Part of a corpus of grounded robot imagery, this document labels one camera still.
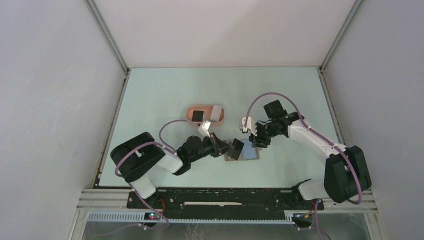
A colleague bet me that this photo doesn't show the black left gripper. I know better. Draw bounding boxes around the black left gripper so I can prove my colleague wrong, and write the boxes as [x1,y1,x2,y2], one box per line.
[189,132,234,163]

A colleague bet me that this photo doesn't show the black credit card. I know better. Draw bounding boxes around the black credit card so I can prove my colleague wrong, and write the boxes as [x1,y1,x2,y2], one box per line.
[227,138,245,161]

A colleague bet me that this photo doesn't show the taupe leather card holder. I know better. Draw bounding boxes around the taupe leather card holder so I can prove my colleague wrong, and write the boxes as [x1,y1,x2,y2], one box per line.
[224,139,260,162]

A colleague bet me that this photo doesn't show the peach plastic card tray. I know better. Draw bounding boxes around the peach plastic card tray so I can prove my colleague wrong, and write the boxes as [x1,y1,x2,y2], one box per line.
[186,104,225,127]

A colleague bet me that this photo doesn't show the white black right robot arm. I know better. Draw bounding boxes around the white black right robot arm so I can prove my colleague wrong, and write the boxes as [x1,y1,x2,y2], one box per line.
[240,100,372,209]

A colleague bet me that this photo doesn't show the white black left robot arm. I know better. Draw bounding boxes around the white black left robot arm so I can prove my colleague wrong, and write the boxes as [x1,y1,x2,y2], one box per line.
[109,131,234,208]

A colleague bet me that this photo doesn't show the stack of credit cards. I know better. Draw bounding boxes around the stack of credit cards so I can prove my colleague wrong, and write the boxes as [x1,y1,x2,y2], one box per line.
[210,105,223,122]

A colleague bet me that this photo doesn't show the black card in tray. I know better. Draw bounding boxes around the black card in tray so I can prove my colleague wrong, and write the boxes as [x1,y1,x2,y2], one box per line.
[191,110,204,122]

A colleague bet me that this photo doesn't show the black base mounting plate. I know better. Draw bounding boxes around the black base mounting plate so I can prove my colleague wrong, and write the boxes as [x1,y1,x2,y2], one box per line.
[146,187,316,221]

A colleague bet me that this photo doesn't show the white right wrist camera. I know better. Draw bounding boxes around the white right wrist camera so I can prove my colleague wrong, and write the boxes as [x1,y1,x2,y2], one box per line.
[239,116,257,136]

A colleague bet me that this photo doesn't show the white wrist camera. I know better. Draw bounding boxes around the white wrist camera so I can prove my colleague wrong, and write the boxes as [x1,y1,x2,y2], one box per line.
[197,120,211,138]
[239,116,257,136]

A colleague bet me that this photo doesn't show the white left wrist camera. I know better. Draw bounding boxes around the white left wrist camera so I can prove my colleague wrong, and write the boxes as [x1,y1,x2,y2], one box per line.
[197,120,211,138]

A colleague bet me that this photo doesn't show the white cable duct strip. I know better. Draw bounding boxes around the white cable duct strip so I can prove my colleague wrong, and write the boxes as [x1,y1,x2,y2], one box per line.
[86,211,294,225]

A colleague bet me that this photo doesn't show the aluminium frame rail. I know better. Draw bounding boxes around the aluminium frame rail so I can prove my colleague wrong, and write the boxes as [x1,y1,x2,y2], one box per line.
[76,189,131,211]

